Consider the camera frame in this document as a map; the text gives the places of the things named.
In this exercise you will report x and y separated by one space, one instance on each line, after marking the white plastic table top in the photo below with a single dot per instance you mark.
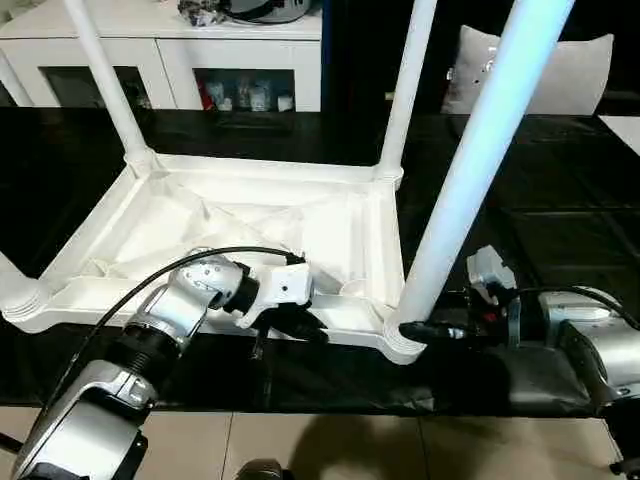
175 220

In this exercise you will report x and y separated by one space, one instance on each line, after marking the white plastic table leg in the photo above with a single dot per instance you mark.
475 150
15 285
107 85
405 90

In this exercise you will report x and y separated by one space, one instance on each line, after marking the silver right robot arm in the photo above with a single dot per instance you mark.
590 340

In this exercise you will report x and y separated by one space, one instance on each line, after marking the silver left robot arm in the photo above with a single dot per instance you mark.
190 300

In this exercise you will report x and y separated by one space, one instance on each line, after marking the black work mat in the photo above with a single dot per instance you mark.
550 200

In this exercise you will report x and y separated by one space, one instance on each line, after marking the small white cup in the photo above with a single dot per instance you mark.
285 103
225 104

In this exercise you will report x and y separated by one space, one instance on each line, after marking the tall white jar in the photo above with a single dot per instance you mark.
257 100

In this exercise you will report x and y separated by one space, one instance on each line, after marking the small red bottle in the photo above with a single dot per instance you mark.
205 97

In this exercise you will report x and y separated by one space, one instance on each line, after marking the white flat sheet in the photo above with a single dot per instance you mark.
625 127

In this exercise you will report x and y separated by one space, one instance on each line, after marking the grey printed cushion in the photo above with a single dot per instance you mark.
560 80

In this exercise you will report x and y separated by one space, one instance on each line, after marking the black tall furniture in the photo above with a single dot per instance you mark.
360 50

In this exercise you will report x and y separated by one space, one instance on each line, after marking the black work table leg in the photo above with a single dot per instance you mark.
7 439

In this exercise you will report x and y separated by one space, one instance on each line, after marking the white glass-door cabinet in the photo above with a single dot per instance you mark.
125 55

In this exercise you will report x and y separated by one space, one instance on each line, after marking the dark crumpled cloth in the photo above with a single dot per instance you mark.
200 12

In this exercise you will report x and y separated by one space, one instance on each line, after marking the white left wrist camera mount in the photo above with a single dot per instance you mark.
285 285

